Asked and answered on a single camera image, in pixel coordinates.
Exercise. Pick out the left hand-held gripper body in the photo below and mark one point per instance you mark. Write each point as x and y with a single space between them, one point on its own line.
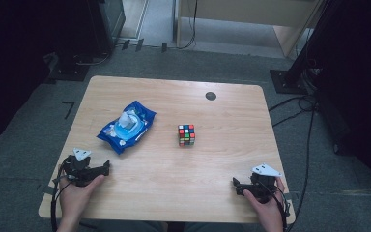
77 167

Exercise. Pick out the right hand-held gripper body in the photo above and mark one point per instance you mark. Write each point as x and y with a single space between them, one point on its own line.
264 185

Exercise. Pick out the blue wet wipes pack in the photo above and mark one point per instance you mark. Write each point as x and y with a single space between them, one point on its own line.
141 113

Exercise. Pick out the multicoloured puzzle cube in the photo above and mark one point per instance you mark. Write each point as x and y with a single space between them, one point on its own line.
186 135

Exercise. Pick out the person's right hand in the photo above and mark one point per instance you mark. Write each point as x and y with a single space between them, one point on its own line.
270 214

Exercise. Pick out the person's left hand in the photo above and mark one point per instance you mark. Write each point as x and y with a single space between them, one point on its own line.
72 199

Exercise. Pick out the black angled floor tape mark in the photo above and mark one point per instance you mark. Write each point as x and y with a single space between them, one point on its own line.
69 106

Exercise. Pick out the black round table grommet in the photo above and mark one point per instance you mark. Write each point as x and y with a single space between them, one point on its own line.
211 96

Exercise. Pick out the black metal stand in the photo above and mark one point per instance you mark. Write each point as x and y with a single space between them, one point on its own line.
71 72
290 82

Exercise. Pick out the black curtain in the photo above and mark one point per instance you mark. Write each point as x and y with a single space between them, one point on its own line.
13 64
360 96

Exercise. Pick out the black floor tape strip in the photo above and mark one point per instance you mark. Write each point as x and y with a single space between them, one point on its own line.
139 45
125 44
164 48

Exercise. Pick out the dark cabinet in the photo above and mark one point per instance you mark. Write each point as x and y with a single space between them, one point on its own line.
109 22

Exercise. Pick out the light wooden cabinet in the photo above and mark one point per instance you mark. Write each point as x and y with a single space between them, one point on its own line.
238 13

